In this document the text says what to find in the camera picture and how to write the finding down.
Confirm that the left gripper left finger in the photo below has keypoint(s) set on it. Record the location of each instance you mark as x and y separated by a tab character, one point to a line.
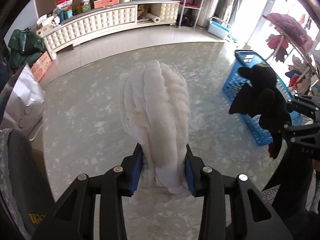
72	216

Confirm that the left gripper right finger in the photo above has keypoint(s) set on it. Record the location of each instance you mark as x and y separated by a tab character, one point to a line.
253	217

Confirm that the black plush toy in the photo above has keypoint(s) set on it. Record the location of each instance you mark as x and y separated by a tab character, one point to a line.
270	105

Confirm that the white gauze cloth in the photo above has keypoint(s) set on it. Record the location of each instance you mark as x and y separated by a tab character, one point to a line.
154	109

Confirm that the dark chair with yellow print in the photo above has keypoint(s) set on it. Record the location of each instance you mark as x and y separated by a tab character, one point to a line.
25	192

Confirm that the blue plastic laundry basket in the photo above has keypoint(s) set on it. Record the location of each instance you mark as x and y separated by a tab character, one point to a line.
241	88

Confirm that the pink clothes pile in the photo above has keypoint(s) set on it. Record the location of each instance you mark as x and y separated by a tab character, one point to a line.
290	26

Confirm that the white paper shopping bag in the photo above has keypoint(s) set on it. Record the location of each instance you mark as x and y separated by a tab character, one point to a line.
22	100

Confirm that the light blue storage box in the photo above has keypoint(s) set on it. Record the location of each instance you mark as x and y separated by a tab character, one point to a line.
218	27

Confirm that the orange cardboard box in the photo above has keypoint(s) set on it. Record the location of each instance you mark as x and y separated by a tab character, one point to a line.
41	67

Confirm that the white standing air conditioner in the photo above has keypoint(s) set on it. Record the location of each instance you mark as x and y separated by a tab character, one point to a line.
207	12

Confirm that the dark green plastic bag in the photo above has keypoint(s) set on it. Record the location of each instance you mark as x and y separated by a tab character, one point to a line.
25	48

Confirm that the white tufted tv cabinet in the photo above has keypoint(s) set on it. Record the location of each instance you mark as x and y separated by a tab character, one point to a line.
108	20

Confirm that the white paper roll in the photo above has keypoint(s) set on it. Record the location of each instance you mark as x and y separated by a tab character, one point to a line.
153	17

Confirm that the red white snack bag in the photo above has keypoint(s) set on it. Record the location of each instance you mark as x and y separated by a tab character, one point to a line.
63	4

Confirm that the pink drawer box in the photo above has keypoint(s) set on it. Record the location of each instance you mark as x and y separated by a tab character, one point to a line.
104	3

